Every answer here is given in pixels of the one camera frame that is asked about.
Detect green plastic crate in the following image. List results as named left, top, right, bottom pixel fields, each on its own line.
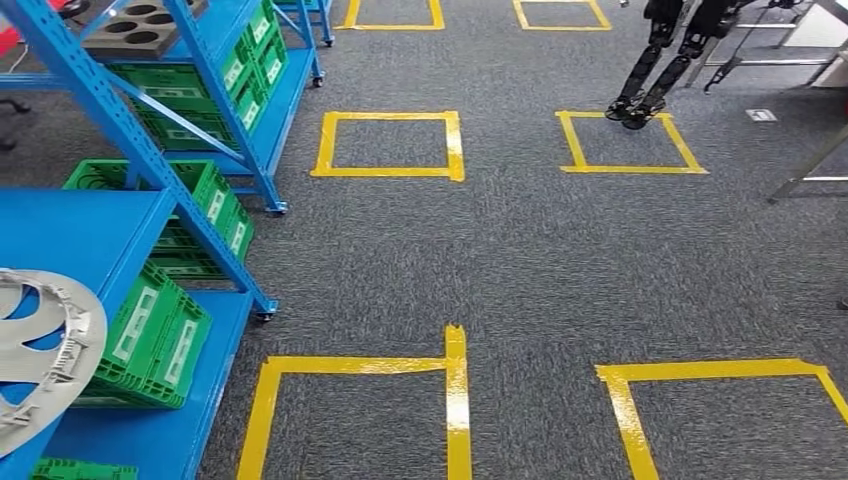
left=62, top=158, right=234, bottom=263
left=135, top=92, right=266, bottom=155
left=71, top=260, right=175, bottom=407
left=155, top=291, right=215, bottom=411
left=254, top=33, right=291, bottom=94
left=241, top=0, right=278, bottom=58
left=148, top=201, right=256, bottom=281
left=29, top=458, right=140, bottom=480
left=109, top=40, right=250, bottom=111

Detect grey foam tray with holes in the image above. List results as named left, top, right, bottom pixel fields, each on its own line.
left=72, top=0, right=211, bottom=62

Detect grey wheel hubcap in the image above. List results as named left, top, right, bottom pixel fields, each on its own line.
left=0, top=268, right=109, bottom=460

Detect black humanoid robot legs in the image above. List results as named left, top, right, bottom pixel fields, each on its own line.
left=604, top=0, right=753, bottom=132

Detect yellow floor tape square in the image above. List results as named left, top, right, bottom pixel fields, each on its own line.
left=596, top=357, right=848, bottom=480
left=511, top=0, right=613, bottom=32
left=236, top=324, right=474, bottom=480
left=556, top=110, right=709, bottom=176
left=334, top=0, right=446, bottom=32

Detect blue metal shelf rack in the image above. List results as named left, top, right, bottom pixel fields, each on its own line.
left=0, top=0, right=281, bottom=480
left=0, top=0, right=336, bottom=217

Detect steel table leg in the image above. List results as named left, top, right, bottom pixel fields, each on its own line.
left=768, top=125, right=848, bottom=205

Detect chrome metal frame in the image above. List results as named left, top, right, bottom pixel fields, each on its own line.
left=682, top=0, right=848, bottom=94

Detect black office chair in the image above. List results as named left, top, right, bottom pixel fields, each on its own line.
left=0, top=97, right=32, bottom=154

